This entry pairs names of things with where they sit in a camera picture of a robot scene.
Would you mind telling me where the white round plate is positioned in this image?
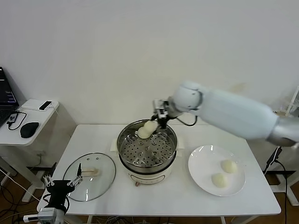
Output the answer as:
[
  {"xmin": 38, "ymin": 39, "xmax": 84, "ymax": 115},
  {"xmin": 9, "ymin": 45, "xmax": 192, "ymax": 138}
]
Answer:
[{"xmin": 188, "ymin": 145, "xmax": 247, "ymax": 197}]

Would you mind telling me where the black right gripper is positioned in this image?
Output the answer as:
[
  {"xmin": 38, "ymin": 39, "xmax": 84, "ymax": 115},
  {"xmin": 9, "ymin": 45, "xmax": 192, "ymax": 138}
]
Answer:
[{"xmin": 150, "ymin": 100, "xmax": 178, "ymax": 130}]

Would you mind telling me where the white side table with cup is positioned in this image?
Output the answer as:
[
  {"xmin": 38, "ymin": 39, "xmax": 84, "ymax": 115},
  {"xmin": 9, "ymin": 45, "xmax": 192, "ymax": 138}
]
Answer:
[{"xmin": 244, "ymin": 109, "xmax": 299, "ymax": 207}]

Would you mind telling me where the clear plastic container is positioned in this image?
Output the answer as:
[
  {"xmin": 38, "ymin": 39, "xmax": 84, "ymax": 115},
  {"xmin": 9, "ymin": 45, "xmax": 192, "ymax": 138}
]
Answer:
[{"xmin": 279, "ymin": 86, "xmax": 299, "ymax": 116}]

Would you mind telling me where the white floor cable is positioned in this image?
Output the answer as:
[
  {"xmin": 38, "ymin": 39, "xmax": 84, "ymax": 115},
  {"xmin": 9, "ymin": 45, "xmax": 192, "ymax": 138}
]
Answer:
[{"xmin": 0, "ymin": 168, "xmax": 42, "ymax": 202}]

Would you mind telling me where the black table foot bar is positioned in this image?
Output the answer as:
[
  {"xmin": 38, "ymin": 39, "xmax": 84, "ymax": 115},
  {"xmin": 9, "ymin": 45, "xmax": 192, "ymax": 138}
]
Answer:
[
  {"xmin": 263, "ymin": 171, "xmax": 297, "ymax": 176},
  {"xmin": 26, "ymin": 166, "xmax": 57, "ymax": 173}
]

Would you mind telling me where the black usb hub with cable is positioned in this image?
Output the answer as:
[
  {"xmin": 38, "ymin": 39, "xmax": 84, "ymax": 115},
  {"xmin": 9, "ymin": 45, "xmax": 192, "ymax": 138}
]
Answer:
[{"xmin": 7, "ymin": 111, "xmax": 28, "ymax": 131}]

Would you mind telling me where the flat white box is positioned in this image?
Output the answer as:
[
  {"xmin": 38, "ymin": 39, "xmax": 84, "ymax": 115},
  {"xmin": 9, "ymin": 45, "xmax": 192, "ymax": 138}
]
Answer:
[{"xmin": 22, "ymin": 99, "xmax": 59, "ymax": 112}]

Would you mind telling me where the black cable with plug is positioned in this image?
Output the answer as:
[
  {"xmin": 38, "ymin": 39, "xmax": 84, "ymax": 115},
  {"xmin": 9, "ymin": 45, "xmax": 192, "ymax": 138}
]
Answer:
[{"xmin": 263, "ymin": 146, "xmax": 288, "ymax": 224}]

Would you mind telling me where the black floor cable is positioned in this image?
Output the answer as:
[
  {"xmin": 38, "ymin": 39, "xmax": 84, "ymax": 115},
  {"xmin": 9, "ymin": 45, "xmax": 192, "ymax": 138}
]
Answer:
[{"xmin": 0, "ymin": 182, "xmax": 26, "ymax": 224}]

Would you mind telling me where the black computer mouse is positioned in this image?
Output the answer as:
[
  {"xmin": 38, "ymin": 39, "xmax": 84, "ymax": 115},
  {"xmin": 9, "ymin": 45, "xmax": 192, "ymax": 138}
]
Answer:
[{"xmin": 20, "ymin": 121, "xmax": 40, "ymax": 139}]

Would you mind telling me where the steel steamer basket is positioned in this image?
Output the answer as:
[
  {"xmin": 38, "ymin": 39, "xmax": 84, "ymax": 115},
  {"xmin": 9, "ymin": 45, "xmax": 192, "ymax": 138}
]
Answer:
[{"xmin": 116, "ymin": 119, "xmax": 178, "ymax": 169}]

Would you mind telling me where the small black white device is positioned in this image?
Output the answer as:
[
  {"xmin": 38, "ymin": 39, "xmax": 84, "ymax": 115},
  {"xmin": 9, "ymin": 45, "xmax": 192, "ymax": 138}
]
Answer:
[{"xmin": 38, "ymin": 101, "xmax": 53, "ymax": 112}]

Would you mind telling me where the glass pot lid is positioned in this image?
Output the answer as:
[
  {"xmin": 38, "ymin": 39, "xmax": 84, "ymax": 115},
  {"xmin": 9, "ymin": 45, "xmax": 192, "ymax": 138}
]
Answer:
[{"xmin": 62, "ymin": 153, "xmax": 117, "ymax": 203}]

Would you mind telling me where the grey cable bundle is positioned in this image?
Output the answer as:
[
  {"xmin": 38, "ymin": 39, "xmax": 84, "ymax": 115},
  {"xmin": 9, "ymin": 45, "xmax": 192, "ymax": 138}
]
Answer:
[{"xmin": 93, "ymin": 216, "xmax": 141, "ymax": 224}]

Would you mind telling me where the black laptop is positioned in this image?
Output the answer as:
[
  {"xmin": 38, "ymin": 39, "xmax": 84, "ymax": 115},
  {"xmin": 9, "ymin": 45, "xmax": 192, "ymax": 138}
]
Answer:
[{"xmin": 0, "ymin": 67, "xmax": 21, "ymax": 130}]

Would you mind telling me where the cream electric cooker base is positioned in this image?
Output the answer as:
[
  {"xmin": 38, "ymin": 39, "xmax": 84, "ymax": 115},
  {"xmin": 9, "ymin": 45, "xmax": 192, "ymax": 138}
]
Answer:
[{"xmin": 110, "ymin": 137, "xmax": 185, "ymax": 187}]

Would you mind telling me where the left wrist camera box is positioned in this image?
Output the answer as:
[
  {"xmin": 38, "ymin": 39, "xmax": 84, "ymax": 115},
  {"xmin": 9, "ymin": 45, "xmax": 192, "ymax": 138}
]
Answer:
[{"xmin": 23, "ymin": 207, "xmax": 57, "ymax": 224}]

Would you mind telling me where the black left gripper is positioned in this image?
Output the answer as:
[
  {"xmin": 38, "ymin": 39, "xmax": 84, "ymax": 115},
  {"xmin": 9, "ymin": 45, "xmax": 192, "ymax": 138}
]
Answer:
[{"xmin": 42, "ymin": 162, "xmax": 84, "ymax": 210}]

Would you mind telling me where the white side table with laptop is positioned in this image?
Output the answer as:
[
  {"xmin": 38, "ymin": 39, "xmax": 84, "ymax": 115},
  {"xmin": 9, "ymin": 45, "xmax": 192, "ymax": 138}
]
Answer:
[{"xmin": 0, "ymin": 99, "xmax": 76, "ymax": 203}]

